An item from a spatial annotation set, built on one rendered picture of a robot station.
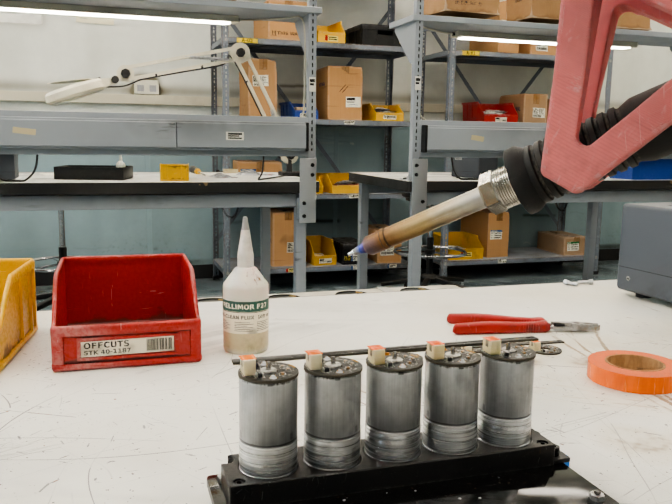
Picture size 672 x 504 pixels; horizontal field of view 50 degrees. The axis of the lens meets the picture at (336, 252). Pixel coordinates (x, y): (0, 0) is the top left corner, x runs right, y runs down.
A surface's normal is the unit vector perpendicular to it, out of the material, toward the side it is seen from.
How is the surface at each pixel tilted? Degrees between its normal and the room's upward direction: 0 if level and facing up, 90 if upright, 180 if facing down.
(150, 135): 90
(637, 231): 90
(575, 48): 108
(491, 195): 90
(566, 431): 0
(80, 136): 90
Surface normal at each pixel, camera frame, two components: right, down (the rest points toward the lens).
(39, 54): 0.31, 0.15
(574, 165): -0.53, 0.27
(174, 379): 0.01, -0.99
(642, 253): -0.92, 0.04
